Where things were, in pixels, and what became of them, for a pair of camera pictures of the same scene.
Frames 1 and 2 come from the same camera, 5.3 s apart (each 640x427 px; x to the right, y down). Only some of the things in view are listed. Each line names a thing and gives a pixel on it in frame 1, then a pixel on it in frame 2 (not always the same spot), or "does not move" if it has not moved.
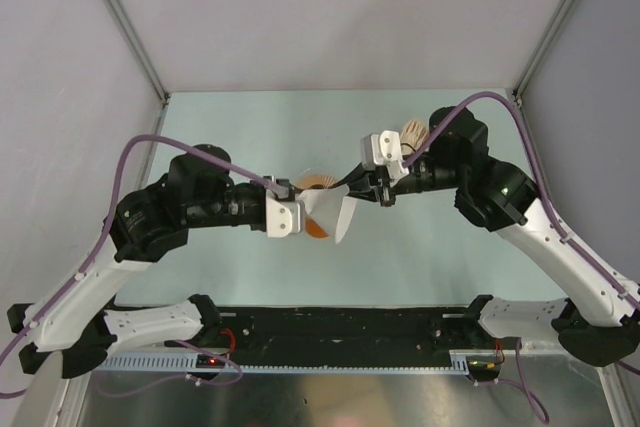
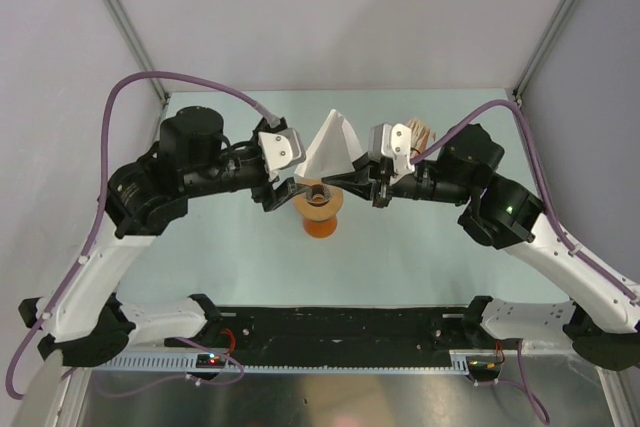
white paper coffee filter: (324, 206) to (332, 151)
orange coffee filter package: (413, 135) does not move
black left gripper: (269, 182) to (271, 199)
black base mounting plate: (251, 332) does not move
